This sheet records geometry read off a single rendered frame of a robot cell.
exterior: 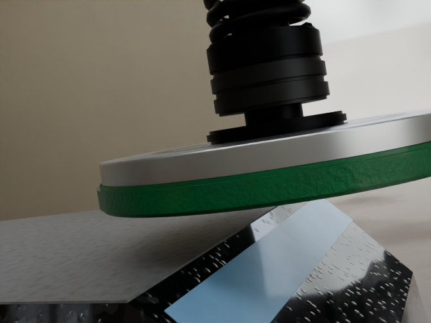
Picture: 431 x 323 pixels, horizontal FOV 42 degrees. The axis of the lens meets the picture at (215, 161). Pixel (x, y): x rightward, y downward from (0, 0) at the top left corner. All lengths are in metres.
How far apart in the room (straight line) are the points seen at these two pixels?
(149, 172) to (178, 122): 5.52
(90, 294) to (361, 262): 0.24
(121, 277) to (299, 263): 0.13
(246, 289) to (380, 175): 0.10
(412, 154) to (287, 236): 0.17
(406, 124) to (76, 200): 6.41
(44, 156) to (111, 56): 1.46
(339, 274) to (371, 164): 0.18
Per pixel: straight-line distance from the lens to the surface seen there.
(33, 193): 7.00
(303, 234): 0.42
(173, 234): 0.39
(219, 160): 0.24
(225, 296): 0.29
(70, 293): 0.28
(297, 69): 0.31
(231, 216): 0.42
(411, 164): 0.25
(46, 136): 6.77
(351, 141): 0.24
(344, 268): 0.42
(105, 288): 0.28
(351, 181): 0.24
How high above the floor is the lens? 0.87
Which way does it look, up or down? 3 degrees down
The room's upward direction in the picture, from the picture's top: 9 degrees counter-clockwise
